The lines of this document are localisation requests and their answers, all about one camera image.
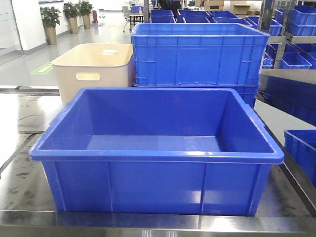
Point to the large blue bin front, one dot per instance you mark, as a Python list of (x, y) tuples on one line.
[(199, 151)]

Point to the beige plastic bin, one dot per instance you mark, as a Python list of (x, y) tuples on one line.
[(94, 65)]

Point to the blue bin right edge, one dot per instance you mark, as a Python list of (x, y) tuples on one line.
[(301, 145)]

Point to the large blue crate rear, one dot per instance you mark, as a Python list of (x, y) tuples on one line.
[(224, 55)]

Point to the steel shelving with blue bins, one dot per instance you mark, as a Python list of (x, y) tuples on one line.
[(290, 90)]

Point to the potted plant gold pot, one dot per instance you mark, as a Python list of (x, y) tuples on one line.
[(50, 19)]

